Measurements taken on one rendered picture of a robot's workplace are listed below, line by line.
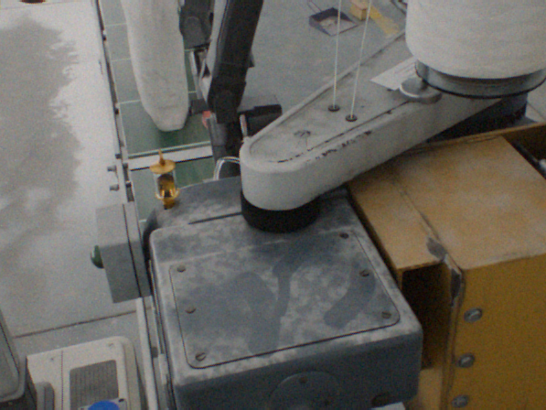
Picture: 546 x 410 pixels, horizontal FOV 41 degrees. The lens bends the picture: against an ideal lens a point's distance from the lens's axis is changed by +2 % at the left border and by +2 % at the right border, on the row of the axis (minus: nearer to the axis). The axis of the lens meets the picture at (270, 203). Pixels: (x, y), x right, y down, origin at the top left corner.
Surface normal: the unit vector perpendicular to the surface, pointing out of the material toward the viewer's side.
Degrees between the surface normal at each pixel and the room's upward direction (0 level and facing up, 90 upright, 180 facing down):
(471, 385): 90
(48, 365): 0
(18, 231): 0
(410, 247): 0
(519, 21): 89
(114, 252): 90
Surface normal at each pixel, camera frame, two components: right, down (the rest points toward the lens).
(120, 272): 0.24, 0.57
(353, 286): -0.05, -0.80
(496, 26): -0.18, 0.54
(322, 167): 0.62, 0.44
